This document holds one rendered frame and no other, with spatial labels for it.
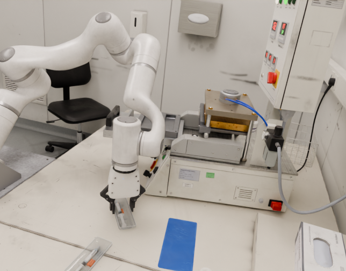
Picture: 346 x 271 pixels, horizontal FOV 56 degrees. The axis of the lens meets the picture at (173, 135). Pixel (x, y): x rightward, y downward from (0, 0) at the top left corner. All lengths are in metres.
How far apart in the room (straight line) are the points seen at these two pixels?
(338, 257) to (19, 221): 0.94
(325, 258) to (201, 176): 0.48
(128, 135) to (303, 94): 0.57
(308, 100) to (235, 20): 1.68
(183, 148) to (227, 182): 0.21
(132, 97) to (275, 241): 0.63
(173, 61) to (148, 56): 1.73
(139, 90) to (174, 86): 1.85
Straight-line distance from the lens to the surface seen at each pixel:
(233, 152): 1.16
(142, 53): 1.13
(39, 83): 1.40
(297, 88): 1.12
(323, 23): 1.11
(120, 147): 0.98
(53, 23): 3.31
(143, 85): 1.06
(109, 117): 1.25
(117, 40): 1.24
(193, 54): 2.80
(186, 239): 1.08
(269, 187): 1.24
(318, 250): 1.02
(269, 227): 1.15
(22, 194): 1.28
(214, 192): 1.23
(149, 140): 0.96
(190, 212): 1.20
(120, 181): 1.04
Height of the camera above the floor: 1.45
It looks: 23 degrees down
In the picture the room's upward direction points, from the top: 7 degrees clockwise
